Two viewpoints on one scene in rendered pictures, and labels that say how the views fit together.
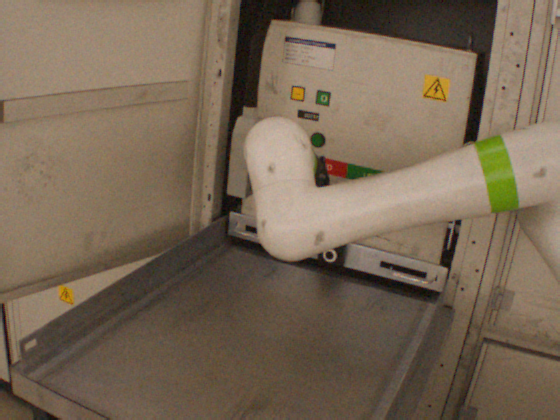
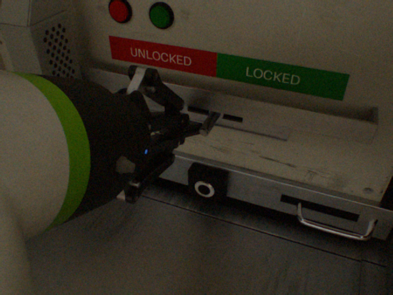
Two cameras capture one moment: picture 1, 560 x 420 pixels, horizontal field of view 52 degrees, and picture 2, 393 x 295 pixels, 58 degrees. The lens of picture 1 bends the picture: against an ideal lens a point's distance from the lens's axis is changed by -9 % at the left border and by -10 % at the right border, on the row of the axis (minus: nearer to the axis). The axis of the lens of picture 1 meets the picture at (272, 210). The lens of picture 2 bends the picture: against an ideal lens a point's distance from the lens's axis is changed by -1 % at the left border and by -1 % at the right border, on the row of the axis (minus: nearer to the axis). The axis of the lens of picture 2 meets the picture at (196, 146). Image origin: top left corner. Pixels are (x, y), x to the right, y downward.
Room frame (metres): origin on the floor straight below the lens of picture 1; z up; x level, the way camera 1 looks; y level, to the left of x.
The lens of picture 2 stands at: (0.91, -0.12, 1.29)
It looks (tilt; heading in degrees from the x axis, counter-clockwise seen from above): 38 degrees down; 359
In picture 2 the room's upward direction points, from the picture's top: straight up
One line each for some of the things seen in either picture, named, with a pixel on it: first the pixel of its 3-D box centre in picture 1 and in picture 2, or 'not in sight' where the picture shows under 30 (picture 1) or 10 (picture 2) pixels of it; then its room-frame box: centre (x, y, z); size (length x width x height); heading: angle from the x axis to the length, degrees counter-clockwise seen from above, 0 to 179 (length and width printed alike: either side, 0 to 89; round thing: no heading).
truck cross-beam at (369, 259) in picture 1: (336, 247); (215, 168); (1.35, -0.16, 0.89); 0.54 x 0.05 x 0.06; 68
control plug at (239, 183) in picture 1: (247, 155); (47, 58); (1.36, 0.07, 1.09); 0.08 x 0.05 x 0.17; 158
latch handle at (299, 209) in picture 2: (411, 274); (334, 219); (1.25, -0.32, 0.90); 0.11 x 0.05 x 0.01; 68
